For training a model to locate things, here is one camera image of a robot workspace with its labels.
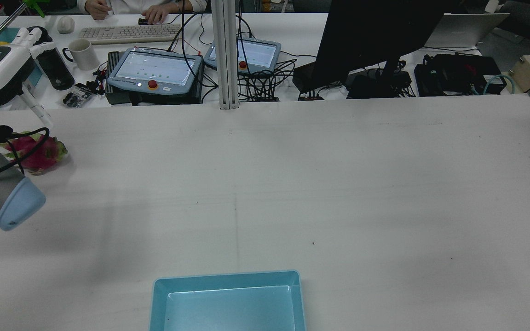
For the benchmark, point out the pink dragon fruit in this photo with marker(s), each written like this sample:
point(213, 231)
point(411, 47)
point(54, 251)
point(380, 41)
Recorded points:
point(39, 156)

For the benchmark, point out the thin metal rod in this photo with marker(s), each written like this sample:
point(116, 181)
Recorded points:
point(0, 27)

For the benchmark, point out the black drinking bottle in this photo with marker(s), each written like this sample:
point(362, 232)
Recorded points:
point(58, 71)

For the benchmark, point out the green plastic clamp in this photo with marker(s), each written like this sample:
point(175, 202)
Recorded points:
point(35, 7)

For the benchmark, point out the small black parts pack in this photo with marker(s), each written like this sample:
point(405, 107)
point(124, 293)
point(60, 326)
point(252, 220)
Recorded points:
point(77, 95)

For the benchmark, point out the white computer mouse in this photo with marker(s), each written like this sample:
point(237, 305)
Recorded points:
point(66, 24)

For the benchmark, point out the white ceramic mug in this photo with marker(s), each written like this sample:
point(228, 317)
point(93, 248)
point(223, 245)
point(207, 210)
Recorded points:
point(85, 55)

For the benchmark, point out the beige computer keyboard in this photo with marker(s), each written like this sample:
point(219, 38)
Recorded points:
point(129, 33)

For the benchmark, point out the person in white hoodie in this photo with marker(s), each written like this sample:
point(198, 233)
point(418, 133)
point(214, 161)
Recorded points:
point(127, 5)

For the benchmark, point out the small black handheld device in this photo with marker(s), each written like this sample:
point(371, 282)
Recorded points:
point(143, 21)

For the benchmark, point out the large grey teach pendant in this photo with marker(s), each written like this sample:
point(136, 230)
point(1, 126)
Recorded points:
point(154, 69)

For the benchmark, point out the small grey teach pendant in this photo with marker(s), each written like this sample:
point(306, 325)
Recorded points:
point(258, 53)

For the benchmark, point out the small black box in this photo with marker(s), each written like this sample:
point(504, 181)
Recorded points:
point(306, 78)

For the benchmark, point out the light blue plastic tray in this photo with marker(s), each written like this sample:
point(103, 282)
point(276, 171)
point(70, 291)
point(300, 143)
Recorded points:
point(228, 303)

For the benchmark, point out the black computer monitor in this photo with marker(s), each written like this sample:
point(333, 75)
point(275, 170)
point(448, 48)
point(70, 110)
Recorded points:
point(366, 32)

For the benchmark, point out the black equipment bag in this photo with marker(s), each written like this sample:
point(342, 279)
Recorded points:
point(453, 73)

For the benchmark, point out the silver laptop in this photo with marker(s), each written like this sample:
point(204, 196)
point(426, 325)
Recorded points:
point(467, 30)

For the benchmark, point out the aluminium profile post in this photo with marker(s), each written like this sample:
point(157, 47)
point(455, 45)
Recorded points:
point(226, 55)

